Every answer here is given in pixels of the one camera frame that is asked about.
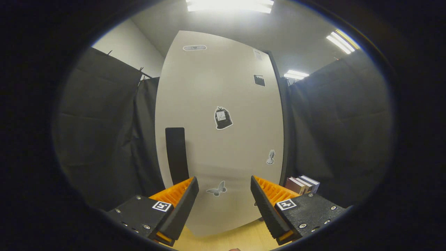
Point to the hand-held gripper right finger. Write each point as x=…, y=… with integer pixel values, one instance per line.
x=266, y=209

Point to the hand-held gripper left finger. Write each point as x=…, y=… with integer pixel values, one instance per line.
x=184, y=209

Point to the beige cabinet door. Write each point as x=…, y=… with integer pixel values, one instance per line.
x=216, y=157

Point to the grey book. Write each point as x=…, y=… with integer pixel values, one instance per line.
x=306, y=184

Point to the black backdrop cloth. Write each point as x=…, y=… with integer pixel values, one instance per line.
x=104, y=132

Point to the small ceiling light panel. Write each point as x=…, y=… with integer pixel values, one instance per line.
x=296, y=74

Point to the striped ceiling light panel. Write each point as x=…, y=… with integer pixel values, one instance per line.
x=340, y=42

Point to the large ceiling light panel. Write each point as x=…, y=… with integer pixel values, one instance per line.
x=230, y=5

